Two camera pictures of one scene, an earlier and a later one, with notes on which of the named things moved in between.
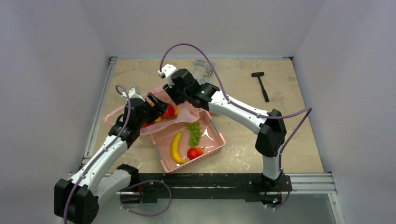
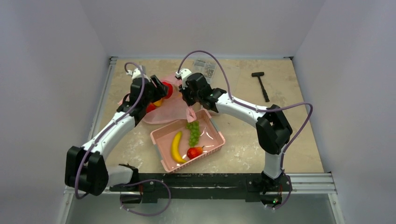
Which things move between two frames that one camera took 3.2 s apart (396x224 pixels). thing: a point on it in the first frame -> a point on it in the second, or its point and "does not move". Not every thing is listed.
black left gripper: [159, 108] -> [160, 90]
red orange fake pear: [194, 152] does not move
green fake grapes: [196, 133] does not move
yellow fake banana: [174, 149] does not move
